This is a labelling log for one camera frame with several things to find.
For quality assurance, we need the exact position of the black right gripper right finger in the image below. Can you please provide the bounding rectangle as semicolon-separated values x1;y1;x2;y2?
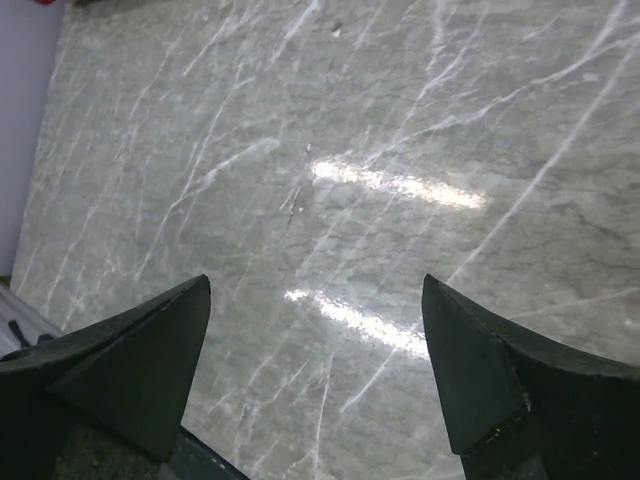
422;275;639;479

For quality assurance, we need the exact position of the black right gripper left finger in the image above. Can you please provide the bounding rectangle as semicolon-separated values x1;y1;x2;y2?
1;275;211;479

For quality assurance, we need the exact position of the aluminium frame rail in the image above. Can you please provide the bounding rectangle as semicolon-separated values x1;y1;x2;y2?
0;284;62;357

